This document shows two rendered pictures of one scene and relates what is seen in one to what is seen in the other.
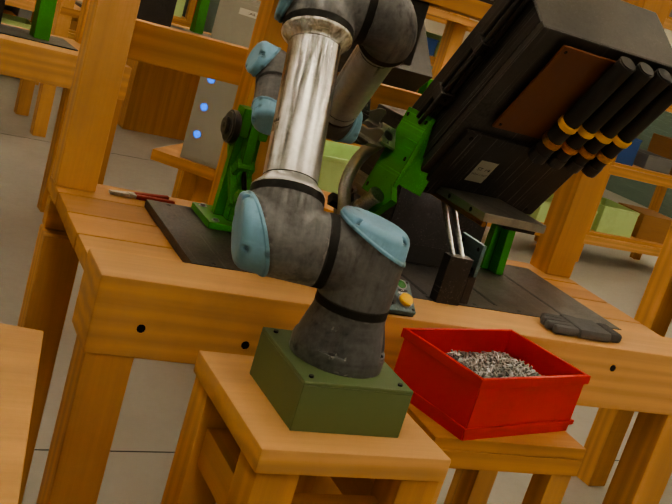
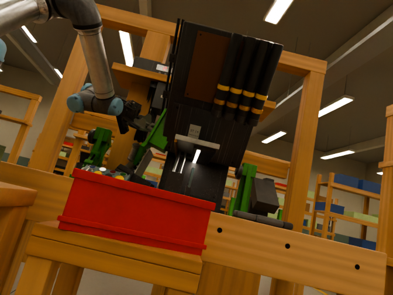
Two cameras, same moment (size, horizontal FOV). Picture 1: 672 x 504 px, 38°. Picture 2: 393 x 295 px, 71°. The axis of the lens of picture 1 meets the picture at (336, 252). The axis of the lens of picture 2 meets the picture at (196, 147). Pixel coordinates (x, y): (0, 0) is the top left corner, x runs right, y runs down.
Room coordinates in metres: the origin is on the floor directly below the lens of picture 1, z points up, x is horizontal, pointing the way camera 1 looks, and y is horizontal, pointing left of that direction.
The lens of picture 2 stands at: (1.19, -0.76, 0.90)
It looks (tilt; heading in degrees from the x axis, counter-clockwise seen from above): 12 degrees up; 26
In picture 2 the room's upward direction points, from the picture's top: 14 degrees clockwise
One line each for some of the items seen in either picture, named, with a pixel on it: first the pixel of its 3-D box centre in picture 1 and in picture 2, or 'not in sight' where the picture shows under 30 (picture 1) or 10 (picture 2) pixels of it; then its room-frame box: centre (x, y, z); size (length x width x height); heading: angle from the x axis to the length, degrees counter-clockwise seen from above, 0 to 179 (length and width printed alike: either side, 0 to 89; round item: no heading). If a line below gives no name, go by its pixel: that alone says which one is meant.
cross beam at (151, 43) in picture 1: (368, 98); (181, 146); (2.58, 0.04, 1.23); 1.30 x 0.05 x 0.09; 117
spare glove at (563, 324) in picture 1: (576, 326); (260, 219); (2.17, -0.57, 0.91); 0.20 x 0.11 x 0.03; 115
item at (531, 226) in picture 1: (468, 198); (193, 153); (2.20, -0.25, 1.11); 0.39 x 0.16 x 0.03; 27
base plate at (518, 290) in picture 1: (389, 269); not in sight; (2.25, -0.13, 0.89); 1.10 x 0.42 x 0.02; 117
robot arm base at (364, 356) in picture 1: (344, 327); not in sight; (1.46, -0.05, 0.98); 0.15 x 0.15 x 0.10
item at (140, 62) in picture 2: not in sight; (147, 67); (2.31, 0.23, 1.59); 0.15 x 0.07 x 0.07; 117
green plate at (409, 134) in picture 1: (410, 157); (162, 134); (2.16, -0.10, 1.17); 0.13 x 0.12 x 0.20; 117
